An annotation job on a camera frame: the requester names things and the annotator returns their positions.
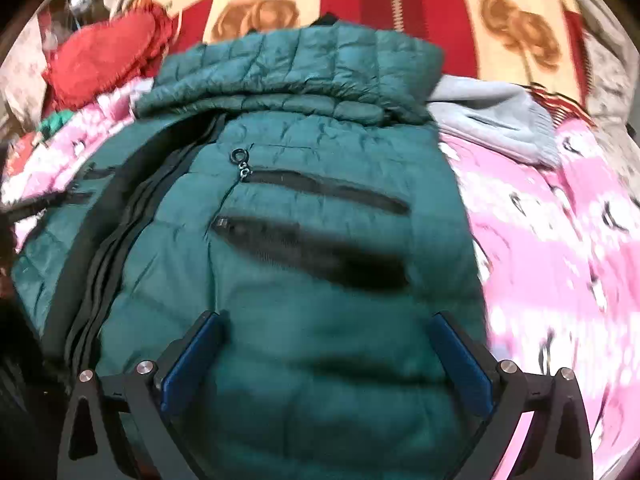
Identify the green cloth item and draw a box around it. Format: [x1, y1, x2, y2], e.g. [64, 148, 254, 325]
[37, 110, 75, 141]

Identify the floral bed sheet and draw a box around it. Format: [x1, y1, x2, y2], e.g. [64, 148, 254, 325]
[575, 0, 639, 200]

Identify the green quilted puffer jacket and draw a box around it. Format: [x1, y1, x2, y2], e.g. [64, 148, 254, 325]
[12, 23, 486, 479]

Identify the red orange rose blanket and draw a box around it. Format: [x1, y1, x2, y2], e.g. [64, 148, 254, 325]
[134, 0, 589, 114]

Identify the red heart ruffled pillow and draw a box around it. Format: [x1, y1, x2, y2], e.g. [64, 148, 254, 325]
[42, 4, 174, 110]

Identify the pink penguin fleece blanket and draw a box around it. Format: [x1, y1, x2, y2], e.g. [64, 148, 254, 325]
[0, 77, 640, 478]

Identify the grey folded sweater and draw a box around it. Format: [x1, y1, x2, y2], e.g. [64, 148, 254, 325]
[426, 75, 561, 168]

